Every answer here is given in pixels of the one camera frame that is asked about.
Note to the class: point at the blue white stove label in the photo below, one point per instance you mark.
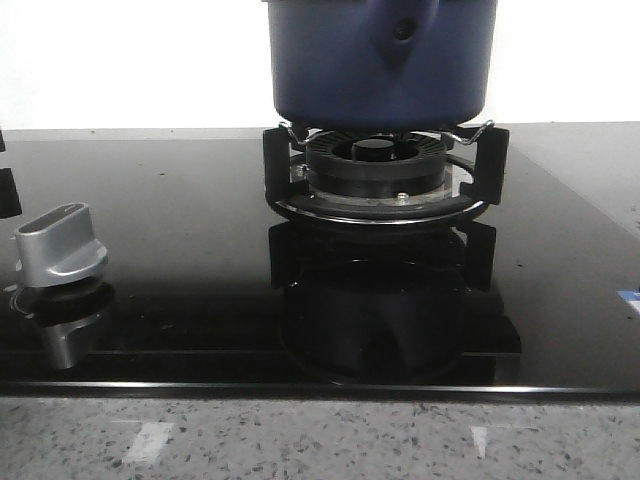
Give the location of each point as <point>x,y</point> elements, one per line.
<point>632,298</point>

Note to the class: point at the silver stove control knob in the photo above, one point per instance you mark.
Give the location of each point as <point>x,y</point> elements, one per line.
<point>59,247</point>

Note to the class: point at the black glass stove top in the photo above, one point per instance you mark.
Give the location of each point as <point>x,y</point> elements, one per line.
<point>209,293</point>

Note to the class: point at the black left pot support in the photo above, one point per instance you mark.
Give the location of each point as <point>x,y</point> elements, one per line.
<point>10,205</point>

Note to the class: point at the black round gas burner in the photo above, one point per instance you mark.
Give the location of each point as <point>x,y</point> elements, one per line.
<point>356,170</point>

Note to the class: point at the black pot support grate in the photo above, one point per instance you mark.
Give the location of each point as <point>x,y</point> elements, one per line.
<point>476,157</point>

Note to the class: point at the dark blue cooking pot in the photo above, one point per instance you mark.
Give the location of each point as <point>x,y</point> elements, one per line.
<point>388,66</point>

